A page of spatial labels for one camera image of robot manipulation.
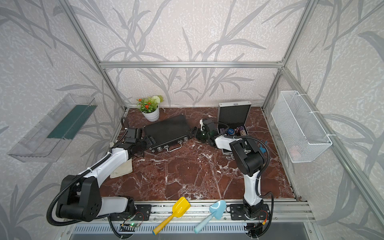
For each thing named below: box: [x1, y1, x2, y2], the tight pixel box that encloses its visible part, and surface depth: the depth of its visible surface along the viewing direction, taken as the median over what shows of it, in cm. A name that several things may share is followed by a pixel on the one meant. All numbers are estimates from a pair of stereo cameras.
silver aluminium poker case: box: [217, 101, 252, 155], surface depth 98 cm
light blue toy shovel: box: [193, 200, 227, 234], surface depth 76 cm
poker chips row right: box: [237, 126, 247, 136], surface depth 104 cm
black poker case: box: [144, 115, 191, 153], surface depth 98 cm
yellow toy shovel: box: [152, 196, 191, 235], surface depth 77 cm
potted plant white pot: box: [136, 95, 164, 122], surface depth 107 cm
